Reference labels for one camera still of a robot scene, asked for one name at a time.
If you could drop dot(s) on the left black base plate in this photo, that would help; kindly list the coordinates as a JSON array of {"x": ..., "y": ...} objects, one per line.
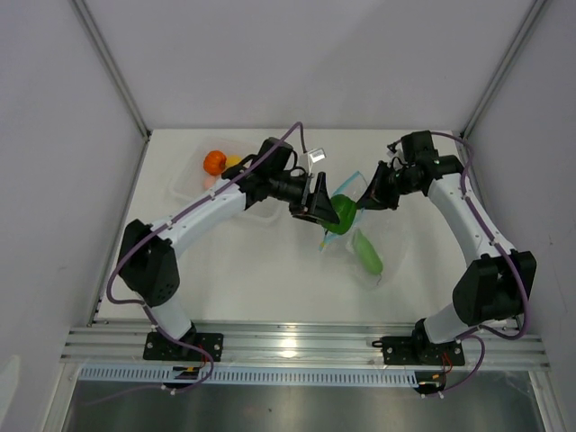
[{"x": 159, "y": 348}]

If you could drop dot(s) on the white slotted cable duct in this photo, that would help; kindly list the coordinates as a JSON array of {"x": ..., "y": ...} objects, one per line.
[{"x": 246, "y": 375}]

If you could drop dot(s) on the right aluminium frame post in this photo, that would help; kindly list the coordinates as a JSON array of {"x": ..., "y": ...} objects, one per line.
[{"x": 520, "y": 38}]

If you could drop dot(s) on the yellow toy lemon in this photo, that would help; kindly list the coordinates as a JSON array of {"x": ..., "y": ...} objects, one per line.
[{"x": 232, "y": 160}]

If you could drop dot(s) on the aluminium frame post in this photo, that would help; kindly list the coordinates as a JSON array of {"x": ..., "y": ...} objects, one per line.
[
  {"x": 102, "y": 50},
  {"x": 520, "y": 38}
]

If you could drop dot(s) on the left aluminium frame post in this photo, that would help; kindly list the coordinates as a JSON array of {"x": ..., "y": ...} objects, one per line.
[{"x": 102, "y": 50}]

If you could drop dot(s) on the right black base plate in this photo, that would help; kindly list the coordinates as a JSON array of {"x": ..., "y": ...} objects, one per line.
[{"x": 411, "y": 351}]

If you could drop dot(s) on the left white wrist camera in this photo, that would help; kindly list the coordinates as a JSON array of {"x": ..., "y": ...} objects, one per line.
[{"x": 314, "y": 157}]

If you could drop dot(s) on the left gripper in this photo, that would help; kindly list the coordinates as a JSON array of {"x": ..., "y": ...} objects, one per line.
[{"x": 319, "y": 202}]

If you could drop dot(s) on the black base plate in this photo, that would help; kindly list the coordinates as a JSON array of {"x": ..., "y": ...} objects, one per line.
[
  {"x": 411, "y": 351},
  {"x": 159, "y": 348}
]

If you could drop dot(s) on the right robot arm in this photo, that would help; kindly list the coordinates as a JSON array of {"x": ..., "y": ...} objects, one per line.
[{"x": 493, "y": 292}]

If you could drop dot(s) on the green toy bitter gourd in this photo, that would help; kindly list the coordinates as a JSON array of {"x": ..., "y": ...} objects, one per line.
[{"x": 366, "y": 254}]

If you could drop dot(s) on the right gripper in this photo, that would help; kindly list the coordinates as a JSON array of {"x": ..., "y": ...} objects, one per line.
[{"x": 376, "y": 197}]

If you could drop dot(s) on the pink toy egg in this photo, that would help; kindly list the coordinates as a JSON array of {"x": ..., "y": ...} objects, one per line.
[{"x": 210, "y": 181}]

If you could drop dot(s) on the clear zip top bag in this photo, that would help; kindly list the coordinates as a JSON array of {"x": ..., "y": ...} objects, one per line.
[{"x": 387, "y": 231}]

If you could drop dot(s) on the orange toy pumpkin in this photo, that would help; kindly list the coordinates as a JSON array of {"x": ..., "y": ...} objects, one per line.
[{"x": 214, "y": 163}]

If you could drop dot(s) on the aluminium mounting rail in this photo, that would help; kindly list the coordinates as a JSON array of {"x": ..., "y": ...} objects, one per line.
[{"x": 291, "y": 345}]

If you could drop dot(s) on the green toy bell pepper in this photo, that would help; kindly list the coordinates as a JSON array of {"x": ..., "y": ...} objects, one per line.
[{"x": 345, "y": 209}]

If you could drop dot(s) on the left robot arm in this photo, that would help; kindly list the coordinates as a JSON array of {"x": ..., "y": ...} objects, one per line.
[{"x": 148, "y": 261}]

